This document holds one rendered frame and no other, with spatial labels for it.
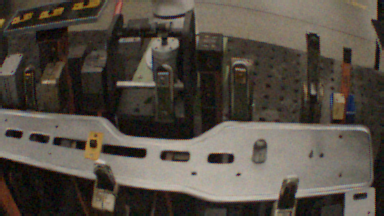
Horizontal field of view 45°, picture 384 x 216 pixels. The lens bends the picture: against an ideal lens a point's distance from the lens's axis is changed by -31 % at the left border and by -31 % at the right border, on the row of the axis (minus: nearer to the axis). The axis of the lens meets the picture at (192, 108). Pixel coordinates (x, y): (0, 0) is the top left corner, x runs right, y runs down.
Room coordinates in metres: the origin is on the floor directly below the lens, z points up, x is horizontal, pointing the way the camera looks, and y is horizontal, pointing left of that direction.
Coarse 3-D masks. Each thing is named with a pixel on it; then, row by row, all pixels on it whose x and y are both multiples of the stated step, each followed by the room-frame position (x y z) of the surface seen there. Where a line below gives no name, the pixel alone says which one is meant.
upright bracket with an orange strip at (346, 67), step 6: (348, 48) 0.98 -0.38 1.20; (348, 54) 0.98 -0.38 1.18; (342, 60) 0.99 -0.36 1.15; (348, 60) 0.98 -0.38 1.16; (342, 66) 0.99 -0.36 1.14; (348, 66) 0.98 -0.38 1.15; (342, 72) 0.98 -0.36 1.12; (348, 72) 0.98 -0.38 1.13; (342, 78) 0.98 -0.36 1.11; (348, 78) 0.98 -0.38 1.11; (342, 84) 0.98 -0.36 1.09; (348, 84) 0.98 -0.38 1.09; (342, 90) 0.98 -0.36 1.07; (348, 90) 0.98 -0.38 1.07; (348, 96) 0.98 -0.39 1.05; (342, 120) 0.98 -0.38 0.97
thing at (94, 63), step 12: (84, 60) 1.12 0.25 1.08; (96, 60) 1.11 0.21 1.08; (84, 72) 1.08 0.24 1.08; (96, 72) 1.07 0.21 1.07; (84, 84) 1.08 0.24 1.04; (96, 84) 1.07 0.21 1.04; (84, 96) 1.08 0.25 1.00; (96, 96) 1.07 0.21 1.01; (84, 108) 1.08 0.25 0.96; (96, 108) 1.07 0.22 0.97; (108, 108) 1.08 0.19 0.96
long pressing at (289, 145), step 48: (0, 144) 0.91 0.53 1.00; (48, 144) 0.92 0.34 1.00; (144, 144) 0.92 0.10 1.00; (192, 144) 0.92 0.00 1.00; (240, 144) 0.91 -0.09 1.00; (288, 144) 0.90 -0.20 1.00; (336, 144) 0.87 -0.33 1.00; (192, 192) 0.79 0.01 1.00; (240, 192) 0.77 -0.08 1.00; (336, 192) 0.72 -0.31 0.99
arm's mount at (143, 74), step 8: (152, 40) 1.56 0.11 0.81; (224, 40) 1.53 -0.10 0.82; (224, 48) 1.49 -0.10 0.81; (144, 56) 1.49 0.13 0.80; (224, 56) 1.49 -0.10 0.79; (144, 64) 1.45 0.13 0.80; (224, 64) 1.48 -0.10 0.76; (136, 72) 1.42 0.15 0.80; (144, 72) 1.41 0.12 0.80; (152, 72) 1.41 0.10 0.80; (224, 72) 1.48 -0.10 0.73; (136, 80) 1.39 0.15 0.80; (144, 80) 1.38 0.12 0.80; (152, 80) 1.38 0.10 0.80; (224, 80) 1.47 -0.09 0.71; (200, 104) 1.34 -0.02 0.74; (200, 112) 1.34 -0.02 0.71
